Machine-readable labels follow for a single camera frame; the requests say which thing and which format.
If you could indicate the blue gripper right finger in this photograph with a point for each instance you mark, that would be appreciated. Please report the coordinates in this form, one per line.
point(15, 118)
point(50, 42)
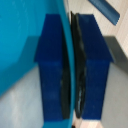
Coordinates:
point(96, 76)

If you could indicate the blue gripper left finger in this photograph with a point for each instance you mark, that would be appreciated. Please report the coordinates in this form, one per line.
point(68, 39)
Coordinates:
point(50, 76)

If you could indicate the blue plastic bowl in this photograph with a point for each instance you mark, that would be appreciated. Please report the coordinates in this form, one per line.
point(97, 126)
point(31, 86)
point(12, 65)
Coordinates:
point(20, 40)

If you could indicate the dark blue box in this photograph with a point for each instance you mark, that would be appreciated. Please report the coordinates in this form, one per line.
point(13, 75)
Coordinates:
point(105, 10)

